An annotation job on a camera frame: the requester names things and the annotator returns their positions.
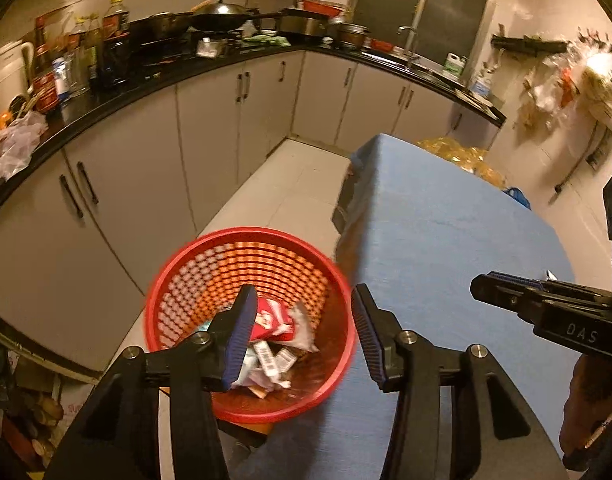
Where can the hanging plastic bags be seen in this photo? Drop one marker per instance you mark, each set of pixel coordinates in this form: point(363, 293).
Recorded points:
point(575, 85)

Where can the blue white packet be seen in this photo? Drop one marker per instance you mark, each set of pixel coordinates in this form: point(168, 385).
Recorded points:
point(61, 77)

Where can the white electric kettle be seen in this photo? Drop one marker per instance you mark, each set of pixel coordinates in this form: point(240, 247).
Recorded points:
point(6, 80)

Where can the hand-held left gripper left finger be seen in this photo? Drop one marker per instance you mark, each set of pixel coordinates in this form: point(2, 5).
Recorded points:
point(241, 340)

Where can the chrome faucet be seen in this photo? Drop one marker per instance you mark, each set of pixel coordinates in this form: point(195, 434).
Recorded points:
point(410, 42)

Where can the red label sauce bottle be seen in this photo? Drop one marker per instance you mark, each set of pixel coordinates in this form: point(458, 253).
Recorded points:
point(46, 85)

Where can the pink plastic bag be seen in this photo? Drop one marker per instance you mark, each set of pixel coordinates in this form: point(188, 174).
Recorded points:
point(11, 145)

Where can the blue plastic bag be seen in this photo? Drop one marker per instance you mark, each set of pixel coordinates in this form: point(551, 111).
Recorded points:
point(518, 195)

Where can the white medicine box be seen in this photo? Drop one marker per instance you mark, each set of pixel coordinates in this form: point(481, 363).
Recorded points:
point(270, 360)

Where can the blue tablecloth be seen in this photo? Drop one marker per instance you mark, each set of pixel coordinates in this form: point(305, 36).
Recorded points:
point(435, 240)

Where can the yellow plastic bag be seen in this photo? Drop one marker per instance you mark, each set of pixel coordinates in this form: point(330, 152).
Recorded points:
point(460, 157)

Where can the small metal pot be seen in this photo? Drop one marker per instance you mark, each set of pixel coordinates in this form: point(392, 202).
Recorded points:
point(353, 35)

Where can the black wall rack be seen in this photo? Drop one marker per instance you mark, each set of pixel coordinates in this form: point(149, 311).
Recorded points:
point(530, 45)

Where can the orange fruit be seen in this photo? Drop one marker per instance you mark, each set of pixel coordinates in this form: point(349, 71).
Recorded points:
point(3, 120)

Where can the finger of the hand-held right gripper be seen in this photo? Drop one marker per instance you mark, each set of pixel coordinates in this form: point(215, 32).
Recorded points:
point(570, 294)
point(495, 290)

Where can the red plastic basin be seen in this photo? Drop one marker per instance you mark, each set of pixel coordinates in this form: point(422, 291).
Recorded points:
point(323, 5)

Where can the white kitchen base cabinet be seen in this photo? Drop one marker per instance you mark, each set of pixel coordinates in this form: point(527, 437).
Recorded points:
point(136, 170)

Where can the green cloth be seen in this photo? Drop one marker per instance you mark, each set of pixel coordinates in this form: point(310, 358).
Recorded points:
point(266, 40)

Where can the white green label bottle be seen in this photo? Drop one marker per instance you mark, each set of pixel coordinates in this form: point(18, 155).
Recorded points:
point(454, 65)

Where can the person's right hand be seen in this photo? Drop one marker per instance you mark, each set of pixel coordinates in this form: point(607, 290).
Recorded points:
point(593, 385)

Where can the black frying pan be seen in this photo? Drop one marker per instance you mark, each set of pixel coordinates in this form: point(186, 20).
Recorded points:
point(161, 25)

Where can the dark wok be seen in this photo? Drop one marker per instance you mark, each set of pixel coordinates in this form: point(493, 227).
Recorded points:
point(221, 12)

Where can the steel cooking pot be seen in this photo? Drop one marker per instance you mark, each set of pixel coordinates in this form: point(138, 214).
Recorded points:
point(301, 22)

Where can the white wrapper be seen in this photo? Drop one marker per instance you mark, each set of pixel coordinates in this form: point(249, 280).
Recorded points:
point(302, 332)

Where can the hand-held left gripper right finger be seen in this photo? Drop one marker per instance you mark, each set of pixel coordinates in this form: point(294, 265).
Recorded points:
point(370, 345)

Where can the red snack packet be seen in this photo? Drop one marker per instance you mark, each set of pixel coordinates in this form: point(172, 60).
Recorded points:
point(271, 322)

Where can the clear plastic bottle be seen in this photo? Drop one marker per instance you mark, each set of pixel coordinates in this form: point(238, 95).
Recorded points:
point(480, 85)

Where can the dark yellow cap oil bottle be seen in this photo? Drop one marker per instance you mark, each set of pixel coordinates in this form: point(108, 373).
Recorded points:
point(116, 35)

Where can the dark framed window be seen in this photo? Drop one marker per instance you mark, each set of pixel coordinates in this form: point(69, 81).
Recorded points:
point(425, 5)

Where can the small orange carton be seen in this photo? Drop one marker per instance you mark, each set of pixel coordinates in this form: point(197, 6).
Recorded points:
point(258, 392)

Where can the red mesh basket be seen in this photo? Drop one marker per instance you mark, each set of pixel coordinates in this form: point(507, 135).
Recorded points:
point(196, 280)

